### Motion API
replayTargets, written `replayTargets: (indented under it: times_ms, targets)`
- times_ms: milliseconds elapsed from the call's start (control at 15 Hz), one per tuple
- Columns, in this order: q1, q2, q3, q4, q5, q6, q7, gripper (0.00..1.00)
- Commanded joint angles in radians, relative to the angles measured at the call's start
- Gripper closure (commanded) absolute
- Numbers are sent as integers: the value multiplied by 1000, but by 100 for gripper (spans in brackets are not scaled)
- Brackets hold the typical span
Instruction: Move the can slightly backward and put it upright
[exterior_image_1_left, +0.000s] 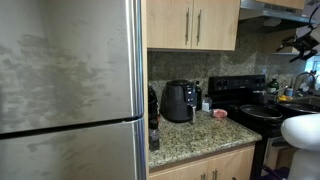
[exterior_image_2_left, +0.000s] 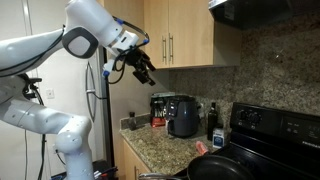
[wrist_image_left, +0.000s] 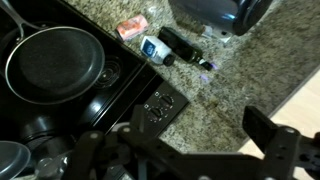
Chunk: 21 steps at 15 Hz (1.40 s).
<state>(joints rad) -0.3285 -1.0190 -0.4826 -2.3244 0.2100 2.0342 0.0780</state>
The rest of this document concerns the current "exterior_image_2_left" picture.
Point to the stainless steel refrigerator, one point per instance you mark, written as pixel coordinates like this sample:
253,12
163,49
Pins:
100,86

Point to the black kitchen stove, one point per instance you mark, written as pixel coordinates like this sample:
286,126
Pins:
276,140

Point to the range hood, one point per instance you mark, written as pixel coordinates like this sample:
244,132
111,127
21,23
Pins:
263,13

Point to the blue white small box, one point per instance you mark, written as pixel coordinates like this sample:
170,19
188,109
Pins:
218,138

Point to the white wall light switch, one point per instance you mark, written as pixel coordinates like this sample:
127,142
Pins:
50,93

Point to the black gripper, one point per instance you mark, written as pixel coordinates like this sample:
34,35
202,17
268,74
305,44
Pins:
136,60

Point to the black frying pan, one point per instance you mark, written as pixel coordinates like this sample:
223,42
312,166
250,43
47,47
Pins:
216,168

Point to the black air fryer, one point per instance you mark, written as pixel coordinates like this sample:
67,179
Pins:
182,116

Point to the wooden cabinet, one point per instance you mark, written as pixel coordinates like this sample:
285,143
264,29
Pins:
131,163
190,33

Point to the wooden upper cabinet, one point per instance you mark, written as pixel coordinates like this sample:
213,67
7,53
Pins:
190,33

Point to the dark pepper grinder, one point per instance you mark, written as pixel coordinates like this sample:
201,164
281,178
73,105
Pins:
132,121

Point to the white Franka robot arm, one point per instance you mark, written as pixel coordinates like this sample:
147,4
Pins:
33,51

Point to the wooden lower cabinet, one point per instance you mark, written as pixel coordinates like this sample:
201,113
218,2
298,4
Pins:
131,163

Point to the dark glass bottle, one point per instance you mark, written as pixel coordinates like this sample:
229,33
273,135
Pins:
212,123

